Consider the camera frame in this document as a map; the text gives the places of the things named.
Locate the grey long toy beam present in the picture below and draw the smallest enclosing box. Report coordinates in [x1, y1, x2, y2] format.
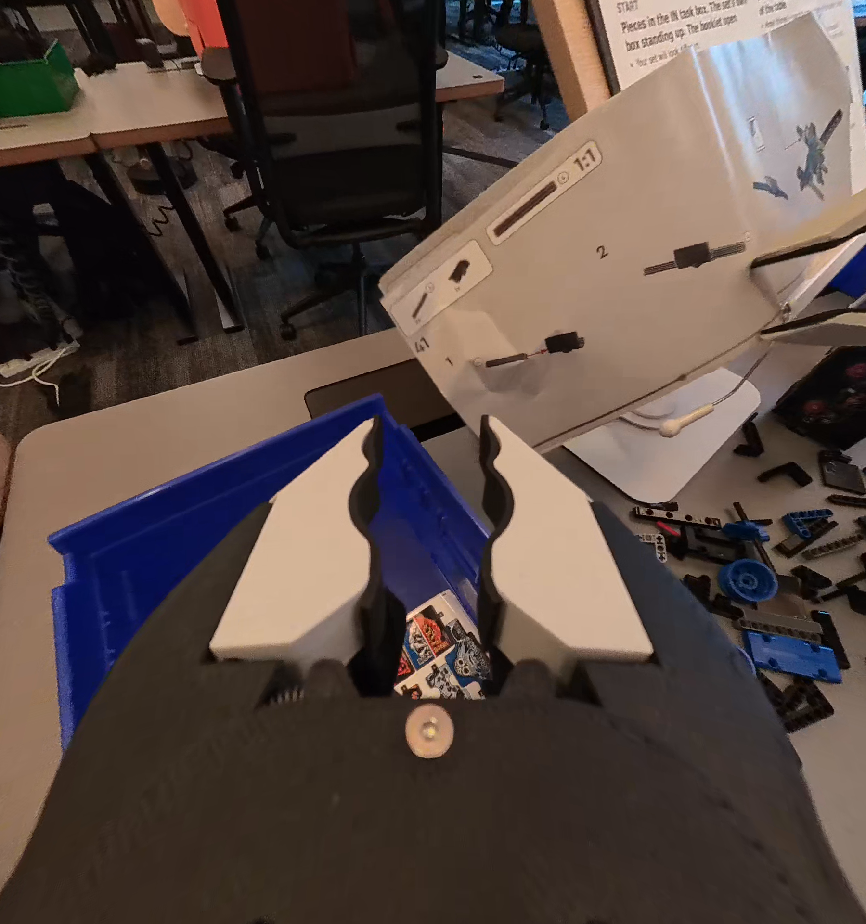
[801, 533, 866, 562]

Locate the black office chair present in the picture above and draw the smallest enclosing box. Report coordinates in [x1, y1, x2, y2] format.
[202, 0, 448, 340]

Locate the red bag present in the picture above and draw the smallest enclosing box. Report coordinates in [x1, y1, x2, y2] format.
[151, 0, 229, 57]

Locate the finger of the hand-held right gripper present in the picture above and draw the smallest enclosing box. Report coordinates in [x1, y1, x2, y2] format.
[749, 169, 866, 273]
[760, 303, 866, 349]

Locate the toy sticker sheet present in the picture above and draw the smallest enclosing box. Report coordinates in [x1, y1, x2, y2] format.
[393, 592, 493, 700]

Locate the tagged blue storage bin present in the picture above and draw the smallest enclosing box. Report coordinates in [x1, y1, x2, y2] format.
[48, 393, 493, 752]

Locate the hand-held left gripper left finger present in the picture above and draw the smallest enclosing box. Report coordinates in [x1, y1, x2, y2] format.
[209, 417, 410, 697]

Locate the green storage bin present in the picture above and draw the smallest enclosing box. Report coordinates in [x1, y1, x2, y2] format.
[0, 39, 81, 120]

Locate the blue flat toy panel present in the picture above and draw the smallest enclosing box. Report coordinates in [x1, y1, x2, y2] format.
[742, 628, 843, 683]

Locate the black toy frame assembly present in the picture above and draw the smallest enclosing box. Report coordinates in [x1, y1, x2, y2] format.
[631, 501, 773, 564]

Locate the blue angled toy beam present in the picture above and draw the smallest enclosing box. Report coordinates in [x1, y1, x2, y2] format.
[781, 509, 836, 539]

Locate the white book stand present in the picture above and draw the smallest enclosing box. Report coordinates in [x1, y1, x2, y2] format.
[530, 0, 866, 502]

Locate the grey background desk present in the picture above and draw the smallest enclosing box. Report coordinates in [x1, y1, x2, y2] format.
[0, 51, 506, 174]

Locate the black square toy panel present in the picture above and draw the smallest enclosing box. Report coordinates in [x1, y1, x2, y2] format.
[819, 451, 866, 492]

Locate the white power strip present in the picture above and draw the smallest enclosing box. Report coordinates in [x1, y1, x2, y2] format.
[0, 339, 80, 387]

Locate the pile of black toy beams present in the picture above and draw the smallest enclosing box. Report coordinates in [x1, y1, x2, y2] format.
[631, 419, 866, 733]

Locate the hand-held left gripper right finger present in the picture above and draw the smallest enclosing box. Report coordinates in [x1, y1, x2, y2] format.
[478, 415, 655, 694]

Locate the blue toy wheel rim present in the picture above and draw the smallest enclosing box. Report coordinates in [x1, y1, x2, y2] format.
[718, 558, 779, 603]

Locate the toy instruction booklet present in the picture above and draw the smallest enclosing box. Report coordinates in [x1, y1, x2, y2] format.
[378, 0, 866, 452]

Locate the toy truck set box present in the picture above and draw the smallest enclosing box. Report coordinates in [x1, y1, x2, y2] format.
[772, 346, 866, 452]

